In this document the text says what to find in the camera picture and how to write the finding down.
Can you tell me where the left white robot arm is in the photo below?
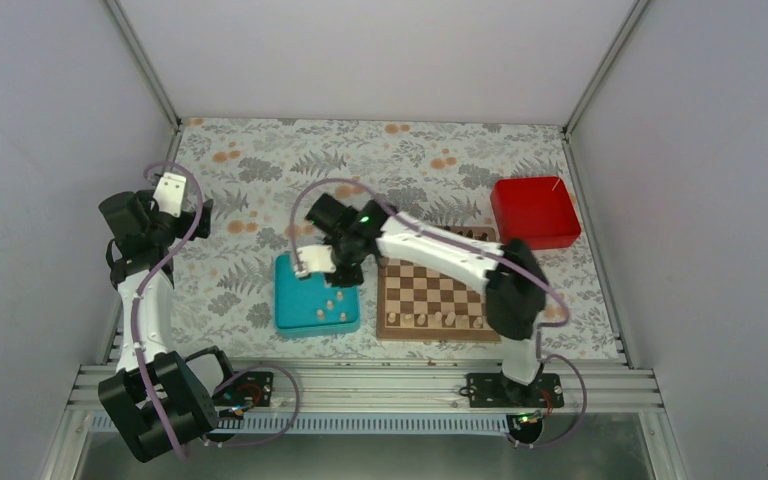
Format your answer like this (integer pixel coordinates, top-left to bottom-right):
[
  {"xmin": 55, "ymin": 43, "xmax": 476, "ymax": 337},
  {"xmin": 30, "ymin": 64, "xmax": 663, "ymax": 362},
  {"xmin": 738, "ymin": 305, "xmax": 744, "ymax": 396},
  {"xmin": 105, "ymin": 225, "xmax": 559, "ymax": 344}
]
[{"xmin": 98, "ymin": 190, "xmax": 239, "ymax": 462}]

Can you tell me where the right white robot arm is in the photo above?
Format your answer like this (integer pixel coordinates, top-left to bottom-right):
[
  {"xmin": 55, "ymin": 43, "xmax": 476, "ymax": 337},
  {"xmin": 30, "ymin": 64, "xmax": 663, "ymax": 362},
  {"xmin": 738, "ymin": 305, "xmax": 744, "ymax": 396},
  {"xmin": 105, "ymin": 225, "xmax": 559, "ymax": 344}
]
[{"xmin": 291, "ymin": 194, "xmax": 550, "ymax": 407}]

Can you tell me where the wooden chess board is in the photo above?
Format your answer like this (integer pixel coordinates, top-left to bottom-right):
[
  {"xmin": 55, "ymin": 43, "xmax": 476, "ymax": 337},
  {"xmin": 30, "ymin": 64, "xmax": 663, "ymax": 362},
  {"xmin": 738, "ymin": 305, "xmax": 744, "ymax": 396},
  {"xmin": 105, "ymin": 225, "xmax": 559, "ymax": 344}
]
[{"xmin": 376, "ymin": 258, "xmax": 500, "ymax": 343}]

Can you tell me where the floral patterned table mat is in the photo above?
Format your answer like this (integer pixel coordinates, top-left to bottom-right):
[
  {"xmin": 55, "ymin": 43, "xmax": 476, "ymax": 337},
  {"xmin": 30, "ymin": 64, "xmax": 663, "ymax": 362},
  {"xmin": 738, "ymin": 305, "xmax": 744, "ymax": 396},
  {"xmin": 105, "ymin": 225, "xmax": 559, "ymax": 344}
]
[{"xmin": 166, "ymin": 117, "xmax": 624, "ymax": 364}]

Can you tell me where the teal plastic tray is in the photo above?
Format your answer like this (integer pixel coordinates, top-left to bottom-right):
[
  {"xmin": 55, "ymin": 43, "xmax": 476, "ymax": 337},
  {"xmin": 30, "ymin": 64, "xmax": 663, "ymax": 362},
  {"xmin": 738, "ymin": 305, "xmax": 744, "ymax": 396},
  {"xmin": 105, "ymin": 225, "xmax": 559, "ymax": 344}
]
[{"xmin": 273, "ymin": 253, "xmax": 361, "ymax": 339}]

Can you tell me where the red plastic box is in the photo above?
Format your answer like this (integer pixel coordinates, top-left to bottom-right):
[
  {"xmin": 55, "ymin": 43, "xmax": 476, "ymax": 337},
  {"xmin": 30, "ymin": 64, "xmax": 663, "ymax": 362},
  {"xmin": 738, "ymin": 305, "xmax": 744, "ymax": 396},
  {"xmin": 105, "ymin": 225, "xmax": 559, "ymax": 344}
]
[{"xmin": 491, "ymin": 176, "xmax": 582, "ymax": 250}]

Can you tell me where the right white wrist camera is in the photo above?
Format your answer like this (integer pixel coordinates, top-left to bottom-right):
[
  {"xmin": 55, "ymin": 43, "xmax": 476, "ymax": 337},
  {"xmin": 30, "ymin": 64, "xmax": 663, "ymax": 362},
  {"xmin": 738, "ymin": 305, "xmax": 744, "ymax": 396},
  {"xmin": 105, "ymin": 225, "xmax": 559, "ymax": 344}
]
[{"xmin": 294, "ymin": 245, "xmax": 337, "ymax": 278}]

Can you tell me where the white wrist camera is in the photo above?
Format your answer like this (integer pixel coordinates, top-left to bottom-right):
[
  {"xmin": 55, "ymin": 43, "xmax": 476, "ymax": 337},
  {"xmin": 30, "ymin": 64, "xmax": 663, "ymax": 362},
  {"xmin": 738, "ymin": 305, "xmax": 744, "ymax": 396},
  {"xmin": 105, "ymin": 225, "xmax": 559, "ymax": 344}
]
[
  {"xmin": 294, "ymin": 245, "xmax": 337, "ymax": 278},
  {"xmin": 152, "ymin": 172, "xmax": 187, "ymax": 218}
]

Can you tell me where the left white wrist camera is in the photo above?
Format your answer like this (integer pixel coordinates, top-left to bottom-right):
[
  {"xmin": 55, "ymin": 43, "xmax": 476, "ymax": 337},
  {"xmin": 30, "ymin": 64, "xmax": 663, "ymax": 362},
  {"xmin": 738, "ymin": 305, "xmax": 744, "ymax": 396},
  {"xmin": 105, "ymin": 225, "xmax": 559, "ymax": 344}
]
[{"xmin": 152, "ymin": 172, "xmax": 187, "ymax": 218}]

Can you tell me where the aluminium front rail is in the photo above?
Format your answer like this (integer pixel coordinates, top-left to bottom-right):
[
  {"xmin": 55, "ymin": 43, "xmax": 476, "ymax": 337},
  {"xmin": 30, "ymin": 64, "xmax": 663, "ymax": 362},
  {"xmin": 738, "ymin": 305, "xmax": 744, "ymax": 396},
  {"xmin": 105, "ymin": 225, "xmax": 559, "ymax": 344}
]
[{"xmin": 65, "ymin": 362, "xmax": 665, "ymax": 435}]

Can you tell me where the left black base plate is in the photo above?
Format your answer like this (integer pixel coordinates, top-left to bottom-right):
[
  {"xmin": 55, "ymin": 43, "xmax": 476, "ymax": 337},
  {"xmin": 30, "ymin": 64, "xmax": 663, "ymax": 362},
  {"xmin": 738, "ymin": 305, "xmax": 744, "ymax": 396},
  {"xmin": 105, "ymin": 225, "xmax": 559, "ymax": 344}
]
[{"xmin": 212, "ymin": 370, "xmax": 274, "ymax": 409}]

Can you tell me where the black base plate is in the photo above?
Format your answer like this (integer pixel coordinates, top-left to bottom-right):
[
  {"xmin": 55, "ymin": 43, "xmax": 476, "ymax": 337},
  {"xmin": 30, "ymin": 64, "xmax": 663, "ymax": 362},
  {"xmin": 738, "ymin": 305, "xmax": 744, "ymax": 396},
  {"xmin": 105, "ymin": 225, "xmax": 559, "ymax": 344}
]
[
  {"xmin": 458, "ymin": 373, "xmax": 565, "ymax": 409},
  {"xmin": 212, "ymin": 370, "xmax": 274, "ymax": 409}
]

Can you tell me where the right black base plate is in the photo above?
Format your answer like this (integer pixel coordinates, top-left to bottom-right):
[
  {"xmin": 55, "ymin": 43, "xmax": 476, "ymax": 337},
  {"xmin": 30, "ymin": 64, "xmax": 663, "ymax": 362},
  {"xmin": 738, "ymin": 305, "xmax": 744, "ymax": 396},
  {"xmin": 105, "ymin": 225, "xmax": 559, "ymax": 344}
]
[{"xmin": 458, "ymin": 373, "xmax": 565, "ymax": 409}]

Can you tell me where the left aluminium frame post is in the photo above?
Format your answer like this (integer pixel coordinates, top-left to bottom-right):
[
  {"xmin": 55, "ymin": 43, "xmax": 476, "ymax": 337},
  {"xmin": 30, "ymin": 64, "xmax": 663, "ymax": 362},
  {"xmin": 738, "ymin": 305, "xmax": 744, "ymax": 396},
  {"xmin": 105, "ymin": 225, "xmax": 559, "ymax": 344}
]
[{"xmin": 101, "ymin": 0, "xmax": 181, "ymax": 131}]

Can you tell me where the aluminium frame post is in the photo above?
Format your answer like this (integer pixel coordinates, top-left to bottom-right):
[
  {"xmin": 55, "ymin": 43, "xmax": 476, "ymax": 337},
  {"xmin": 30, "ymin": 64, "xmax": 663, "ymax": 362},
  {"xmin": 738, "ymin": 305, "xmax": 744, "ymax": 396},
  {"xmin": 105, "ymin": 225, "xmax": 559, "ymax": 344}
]
[
  {"xmin": 101, "ymin": 0, "xmax": 181, "ymax": 131},
  {"xmin": 563, "ymin": 0, "xmax": 651, "ymax": 139}
]

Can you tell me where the right aluminium frame post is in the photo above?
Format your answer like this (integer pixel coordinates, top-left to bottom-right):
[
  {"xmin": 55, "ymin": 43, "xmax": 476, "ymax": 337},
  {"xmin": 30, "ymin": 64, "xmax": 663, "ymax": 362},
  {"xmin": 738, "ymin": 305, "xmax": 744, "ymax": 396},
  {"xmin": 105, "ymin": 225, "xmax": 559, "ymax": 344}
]
[{"xmin": 563, "ymin": 0, "xmax": 651, "ymax": 139}]

